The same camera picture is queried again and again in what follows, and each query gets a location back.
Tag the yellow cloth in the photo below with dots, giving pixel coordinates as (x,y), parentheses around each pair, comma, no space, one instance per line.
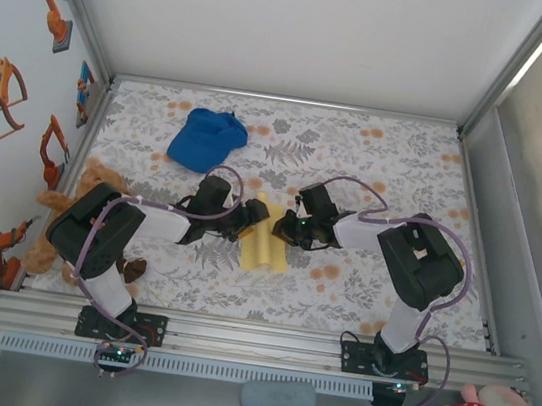
(263,255)

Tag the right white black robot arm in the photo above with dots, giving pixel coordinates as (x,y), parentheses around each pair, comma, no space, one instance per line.
(423,270)

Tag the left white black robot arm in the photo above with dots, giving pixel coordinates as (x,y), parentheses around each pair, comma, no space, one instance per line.
(94,239)

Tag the floral patterned tablecloth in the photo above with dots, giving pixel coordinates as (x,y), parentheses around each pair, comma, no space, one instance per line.
(289,291)

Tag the blue baseball cap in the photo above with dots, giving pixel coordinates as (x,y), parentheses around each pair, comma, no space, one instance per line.
(204,138)

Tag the grey-blue sponge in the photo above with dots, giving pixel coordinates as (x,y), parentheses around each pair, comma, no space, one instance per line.
(276,396)

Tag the small controller board with LED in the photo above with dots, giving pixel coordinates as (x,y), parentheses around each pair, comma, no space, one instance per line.
(394,394)
(117,353)

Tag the brown teddy bear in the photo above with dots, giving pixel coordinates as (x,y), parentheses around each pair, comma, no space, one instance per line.
(41,256)

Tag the blue orange machine sticker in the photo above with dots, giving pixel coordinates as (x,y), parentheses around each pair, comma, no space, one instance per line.
(84,91)

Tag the wide aluminium mounting rail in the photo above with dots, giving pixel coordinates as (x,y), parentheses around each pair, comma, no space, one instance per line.
(256,342)

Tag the thin aluminium frame rail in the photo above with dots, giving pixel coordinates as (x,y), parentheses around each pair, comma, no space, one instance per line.
(285,99)

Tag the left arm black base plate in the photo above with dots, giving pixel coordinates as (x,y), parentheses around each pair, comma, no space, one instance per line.
(157,331)

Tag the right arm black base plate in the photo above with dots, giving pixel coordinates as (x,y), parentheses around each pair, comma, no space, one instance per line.
(355,358)

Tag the aluminium frame post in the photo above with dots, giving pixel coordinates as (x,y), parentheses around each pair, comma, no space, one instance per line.
(77,4)
(517,66)

